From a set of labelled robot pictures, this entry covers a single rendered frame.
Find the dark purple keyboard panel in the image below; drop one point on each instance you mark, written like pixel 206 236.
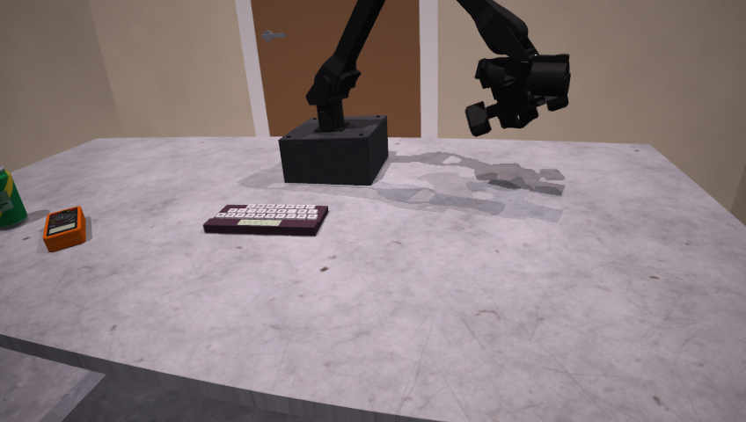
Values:
pixel 268 220

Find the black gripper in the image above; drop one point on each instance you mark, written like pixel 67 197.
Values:
pixel 478 116

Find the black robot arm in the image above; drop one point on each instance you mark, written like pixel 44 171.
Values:
pixel 502 31

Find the orange pocket multimeter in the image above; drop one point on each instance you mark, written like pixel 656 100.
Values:
pixel 64 229

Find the green drink can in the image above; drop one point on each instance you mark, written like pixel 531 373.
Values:
pixel 12 210

